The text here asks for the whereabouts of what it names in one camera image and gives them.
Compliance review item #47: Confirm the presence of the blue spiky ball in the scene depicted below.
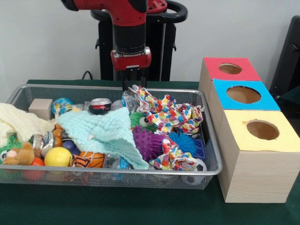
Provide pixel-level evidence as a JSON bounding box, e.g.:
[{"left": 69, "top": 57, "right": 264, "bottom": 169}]
[{"left": 168, "top": 131, "right": 197, "bottom": 157}]

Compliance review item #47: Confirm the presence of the black chair back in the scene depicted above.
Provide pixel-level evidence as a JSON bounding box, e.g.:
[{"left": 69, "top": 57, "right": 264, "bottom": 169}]
[{"left": 270, "top": 15, "right": 300, "bottom": 111}]

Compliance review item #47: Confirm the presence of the wooden three-hole box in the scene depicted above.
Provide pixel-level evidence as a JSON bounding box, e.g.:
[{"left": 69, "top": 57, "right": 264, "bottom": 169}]
[{"left": 198, "top": 57, "right": 300, "bottom": 203}]

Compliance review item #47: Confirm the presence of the yellow ball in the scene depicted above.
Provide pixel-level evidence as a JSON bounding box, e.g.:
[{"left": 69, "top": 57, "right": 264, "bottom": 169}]
[{"left": 44, "top": 147, "right": 73, "bottom": 168}]

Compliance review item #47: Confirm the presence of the purple spiky ball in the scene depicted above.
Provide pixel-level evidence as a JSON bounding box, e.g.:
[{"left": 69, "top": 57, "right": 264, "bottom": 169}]
[{"left": 131, "top": 126, "right": 165, "bottom": 162}]

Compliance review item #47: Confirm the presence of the colourful patterned cloth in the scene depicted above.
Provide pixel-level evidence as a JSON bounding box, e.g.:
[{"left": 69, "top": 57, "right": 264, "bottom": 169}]
[{"left": 129, "top": 84, "right": 205, "bottom": 171}]

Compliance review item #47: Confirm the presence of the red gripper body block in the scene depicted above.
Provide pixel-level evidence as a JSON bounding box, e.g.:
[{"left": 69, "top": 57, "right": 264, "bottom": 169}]
[{"left": 111, "top": 47, "right": 152, "bottom": 72}]

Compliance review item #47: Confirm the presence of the shallow clear mesh bin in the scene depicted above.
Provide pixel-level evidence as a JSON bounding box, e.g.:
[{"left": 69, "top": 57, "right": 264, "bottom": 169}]
[{"left": 0, "top": 83, "right": 223, "bottom": 190}]

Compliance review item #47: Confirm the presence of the small soccer ball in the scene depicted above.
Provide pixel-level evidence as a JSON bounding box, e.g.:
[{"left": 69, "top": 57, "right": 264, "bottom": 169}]
[{"left": 180, "top": 158, "right": 208, "bottom": 186}]

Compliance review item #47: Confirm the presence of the cream yellow cloth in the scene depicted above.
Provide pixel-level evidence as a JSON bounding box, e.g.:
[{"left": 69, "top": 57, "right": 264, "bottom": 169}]
[{"left": 0, "top": 103, "right": 56, "bottom": 148}]

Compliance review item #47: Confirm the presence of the blue globe ball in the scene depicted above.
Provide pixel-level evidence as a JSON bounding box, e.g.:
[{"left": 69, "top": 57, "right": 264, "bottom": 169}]
[{"left": 52, "top": 97, "right": 75, "bottom": 118}]

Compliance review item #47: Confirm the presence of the dark green table cloth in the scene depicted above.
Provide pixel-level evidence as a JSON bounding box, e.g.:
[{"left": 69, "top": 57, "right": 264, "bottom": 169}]
[{"left": 0, "top": 79, "right": 300, "bottom": 225}]

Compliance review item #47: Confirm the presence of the brown plush bear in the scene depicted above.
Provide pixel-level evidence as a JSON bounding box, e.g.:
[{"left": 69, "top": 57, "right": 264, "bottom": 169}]
[{"left": 2, "top": 142, "right": 36, "bottom": 165}]

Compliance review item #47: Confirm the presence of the wooden cube block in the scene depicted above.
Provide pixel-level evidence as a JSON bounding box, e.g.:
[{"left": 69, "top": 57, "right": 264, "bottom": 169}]
[{"left": 28, "top": 98, "right": 54, "bottom": 121}]

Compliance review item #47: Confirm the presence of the mint green cloth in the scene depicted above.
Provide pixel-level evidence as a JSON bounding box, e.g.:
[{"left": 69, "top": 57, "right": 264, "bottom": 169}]
[{"left": 56, "top": 108, "right": 150, "bottom": 170}]

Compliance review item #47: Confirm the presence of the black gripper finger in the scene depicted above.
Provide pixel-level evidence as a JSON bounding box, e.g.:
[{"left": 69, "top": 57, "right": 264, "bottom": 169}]
[
  {"left": 122, "top": 69, "right": 129, "bottom": 92},
  {"left": 141, "top": 69, "right": 148, "bottom": 90}
]

